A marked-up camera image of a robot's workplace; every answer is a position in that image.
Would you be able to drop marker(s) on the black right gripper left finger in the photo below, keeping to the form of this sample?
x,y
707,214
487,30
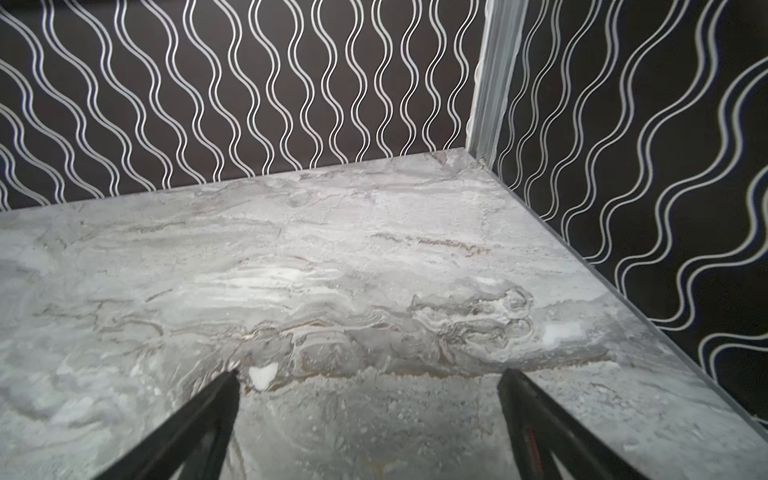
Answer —
x,y
192,443

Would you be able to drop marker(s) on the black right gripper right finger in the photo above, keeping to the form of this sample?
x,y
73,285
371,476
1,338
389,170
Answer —
x,y
547,441

